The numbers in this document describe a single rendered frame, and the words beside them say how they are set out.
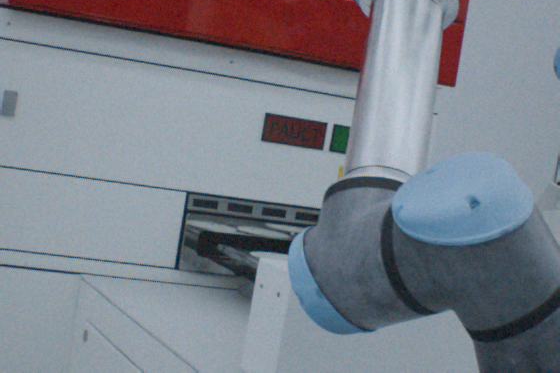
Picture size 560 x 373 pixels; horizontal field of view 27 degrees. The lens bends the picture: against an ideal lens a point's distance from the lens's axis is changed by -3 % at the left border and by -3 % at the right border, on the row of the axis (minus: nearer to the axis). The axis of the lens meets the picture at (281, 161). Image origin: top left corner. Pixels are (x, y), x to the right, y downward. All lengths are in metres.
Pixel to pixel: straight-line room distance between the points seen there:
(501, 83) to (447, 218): 3.03
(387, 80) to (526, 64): 2.87
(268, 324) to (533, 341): 0.41
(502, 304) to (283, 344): 0.38
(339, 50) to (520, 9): 2.14
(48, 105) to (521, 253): 1.00
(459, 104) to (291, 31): 2.05
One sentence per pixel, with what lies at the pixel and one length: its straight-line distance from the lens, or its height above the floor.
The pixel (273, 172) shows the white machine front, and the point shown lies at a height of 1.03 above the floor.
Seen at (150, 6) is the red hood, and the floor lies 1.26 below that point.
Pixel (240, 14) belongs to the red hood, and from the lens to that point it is 1.90.
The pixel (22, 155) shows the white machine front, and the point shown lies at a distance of 1.86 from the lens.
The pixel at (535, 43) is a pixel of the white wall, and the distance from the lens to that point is 4.12.
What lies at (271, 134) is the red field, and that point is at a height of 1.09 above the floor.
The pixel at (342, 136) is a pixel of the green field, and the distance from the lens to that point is 2.05.
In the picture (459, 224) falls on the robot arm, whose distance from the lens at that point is 1.02.
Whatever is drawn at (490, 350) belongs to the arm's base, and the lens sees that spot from 1.09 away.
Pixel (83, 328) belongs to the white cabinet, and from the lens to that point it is 1.87.
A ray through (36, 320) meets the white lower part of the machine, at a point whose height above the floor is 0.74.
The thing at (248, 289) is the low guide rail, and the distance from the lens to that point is 1.95.
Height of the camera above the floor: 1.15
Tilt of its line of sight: 3 degrees down
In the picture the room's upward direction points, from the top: 10 degrees clockwise
